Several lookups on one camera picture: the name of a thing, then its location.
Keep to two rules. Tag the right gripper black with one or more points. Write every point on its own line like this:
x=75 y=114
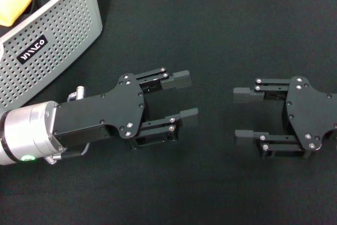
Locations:
x=305 y=111

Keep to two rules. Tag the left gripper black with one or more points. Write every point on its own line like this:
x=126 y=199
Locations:
x=105 y=114

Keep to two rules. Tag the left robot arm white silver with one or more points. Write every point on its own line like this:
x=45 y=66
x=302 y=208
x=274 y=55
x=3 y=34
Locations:
x=23 y=135

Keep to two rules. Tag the grey perforated storage box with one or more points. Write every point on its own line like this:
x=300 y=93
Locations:
x=58 y=38

